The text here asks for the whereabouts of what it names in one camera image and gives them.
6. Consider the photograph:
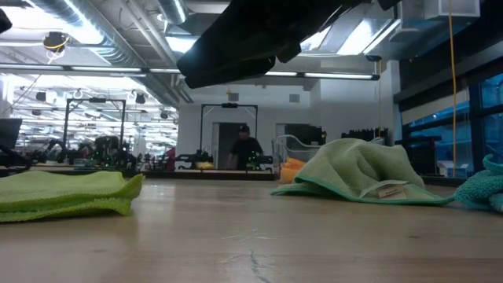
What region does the yellow hanging cable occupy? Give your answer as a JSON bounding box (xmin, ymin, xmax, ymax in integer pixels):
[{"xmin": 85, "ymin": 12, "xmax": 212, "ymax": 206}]
[{"xmin": 449, "ymin": 15, "xmax": 460, "ymax": 178}]

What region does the pale green towel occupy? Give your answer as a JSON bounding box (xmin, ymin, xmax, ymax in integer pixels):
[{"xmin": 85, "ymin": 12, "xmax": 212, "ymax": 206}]
[{"xmin": 268, "ymin": 138, "xmax": 456, "ymax": 207}]

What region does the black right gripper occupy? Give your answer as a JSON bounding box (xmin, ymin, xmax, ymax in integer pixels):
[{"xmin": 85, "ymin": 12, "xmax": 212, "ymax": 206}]
[{"xmin": 176, "ymin": 0, "xmax": 366, "ymax": 90}]

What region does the round silver air duct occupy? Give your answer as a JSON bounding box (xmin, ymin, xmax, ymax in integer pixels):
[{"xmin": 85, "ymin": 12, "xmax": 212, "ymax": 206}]
[{"xmin": 158, "ymin": 0, "xmax": 189, "ymax": 24}]

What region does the white ceiling vent box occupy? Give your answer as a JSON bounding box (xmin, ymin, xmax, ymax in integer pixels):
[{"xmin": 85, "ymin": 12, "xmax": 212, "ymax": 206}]
[{"xmin": 426, "ymin": 0, "xmax": 483, "ymax": 20}]

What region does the clear plastic bin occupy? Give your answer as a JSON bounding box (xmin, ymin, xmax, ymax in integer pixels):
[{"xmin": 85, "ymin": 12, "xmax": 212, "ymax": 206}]
[{"xmin": 271, "ymin": 134, "xmax": 387, "ymax": 174}]

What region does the teal microfiber towel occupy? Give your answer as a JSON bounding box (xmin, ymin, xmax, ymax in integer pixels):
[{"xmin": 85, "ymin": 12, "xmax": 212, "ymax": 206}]
[{"xmin": 452, "ymin": 153, "xmax": 503, "ymax": 215}]

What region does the black cabinet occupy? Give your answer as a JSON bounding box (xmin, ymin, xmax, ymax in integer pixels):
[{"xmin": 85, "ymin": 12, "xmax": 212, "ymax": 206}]
[{"xmin": 395, "ymin": 136, "xmax": 443, "ymax": 178}]

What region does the black rack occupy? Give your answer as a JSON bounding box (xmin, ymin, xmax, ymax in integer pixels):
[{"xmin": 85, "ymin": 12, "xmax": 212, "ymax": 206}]
[{"xmin": 340, "ymin": 127, "xmax": 391, "ymax": 149}]

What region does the black ceiling device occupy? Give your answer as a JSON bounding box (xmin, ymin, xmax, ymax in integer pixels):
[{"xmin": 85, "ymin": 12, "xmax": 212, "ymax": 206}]
[{"xmin": 42, "ymin": 31, "xmax": 72, "ymax": 64}]

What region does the dark monitor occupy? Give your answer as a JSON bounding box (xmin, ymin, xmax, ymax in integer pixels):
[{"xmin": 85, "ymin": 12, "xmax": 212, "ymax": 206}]
[{"xmin": 0, "ymin": 117, "xmax": 24, "ymax": 150}]

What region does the orange microfiber towel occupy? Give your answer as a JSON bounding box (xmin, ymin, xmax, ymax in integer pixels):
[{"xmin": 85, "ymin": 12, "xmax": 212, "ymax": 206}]
[{"xmin": 278, "ymin": 156, "xmax": 307, "ymax": 185}]

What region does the lime green microfiber towel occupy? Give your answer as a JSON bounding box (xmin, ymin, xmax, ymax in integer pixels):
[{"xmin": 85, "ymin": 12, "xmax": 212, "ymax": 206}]
[{"xmin": 0, "ymin": 170, "xmax": 145, "ymax": 224}]

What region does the long ceiling light bar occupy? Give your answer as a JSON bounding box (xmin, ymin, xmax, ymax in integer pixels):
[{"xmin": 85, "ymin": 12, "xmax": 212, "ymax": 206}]
[{"xmin": 0, "ymin": 62, "xmax": 381, "ymax": 82}]

